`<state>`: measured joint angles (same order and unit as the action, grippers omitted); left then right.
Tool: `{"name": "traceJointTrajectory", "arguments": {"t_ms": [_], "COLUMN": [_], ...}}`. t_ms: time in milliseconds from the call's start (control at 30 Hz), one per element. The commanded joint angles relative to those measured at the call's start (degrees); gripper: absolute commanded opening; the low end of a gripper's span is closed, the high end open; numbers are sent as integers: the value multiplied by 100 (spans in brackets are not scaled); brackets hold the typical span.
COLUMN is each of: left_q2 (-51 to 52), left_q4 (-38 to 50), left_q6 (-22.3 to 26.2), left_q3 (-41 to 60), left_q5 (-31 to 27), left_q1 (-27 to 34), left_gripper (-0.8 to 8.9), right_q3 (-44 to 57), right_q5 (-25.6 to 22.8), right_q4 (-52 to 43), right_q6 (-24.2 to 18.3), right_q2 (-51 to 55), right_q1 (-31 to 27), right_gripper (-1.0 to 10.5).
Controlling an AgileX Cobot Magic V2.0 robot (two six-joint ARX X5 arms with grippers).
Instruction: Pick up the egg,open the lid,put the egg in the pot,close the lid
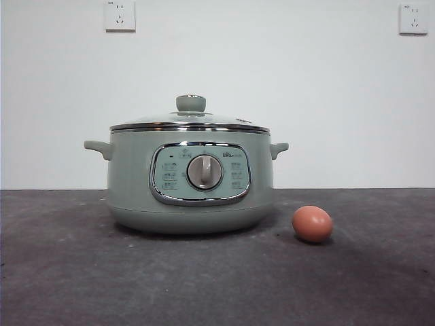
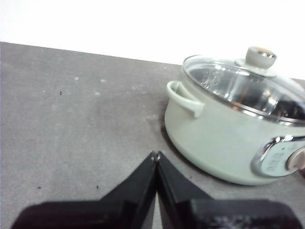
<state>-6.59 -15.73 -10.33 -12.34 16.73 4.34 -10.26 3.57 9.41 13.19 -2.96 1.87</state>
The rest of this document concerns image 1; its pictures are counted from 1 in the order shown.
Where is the brown egg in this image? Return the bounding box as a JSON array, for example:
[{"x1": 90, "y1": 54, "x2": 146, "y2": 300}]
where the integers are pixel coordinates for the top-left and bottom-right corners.
[{"x1": 291, "y1": 204, "x2": 333, "y2": 244}]

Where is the white wall socket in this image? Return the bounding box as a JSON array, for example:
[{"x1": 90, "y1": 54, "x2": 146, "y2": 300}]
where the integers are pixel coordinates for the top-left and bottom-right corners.
[
  {"x1": 103, "y1": 0, "x2": 137, "y2": 34},
  {"x1": 398, "y1": 2, "x2": 429, "y2": 36}
]

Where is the sage green electric cooking pot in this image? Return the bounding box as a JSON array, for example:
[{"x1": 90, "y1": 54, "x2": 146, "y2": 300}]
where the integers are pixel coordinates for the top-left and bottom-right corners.
[{"x1": 84, "y1": 128, "x2": 290, "y2": 235}]

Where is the glass lid with green knob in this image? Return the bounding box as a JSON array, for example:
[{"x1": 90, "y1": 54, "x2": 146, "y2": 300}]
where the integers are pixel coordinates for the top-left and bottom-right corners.
[{"x1": 109, "y1": 94, "x2": 269, "y2": 132}]

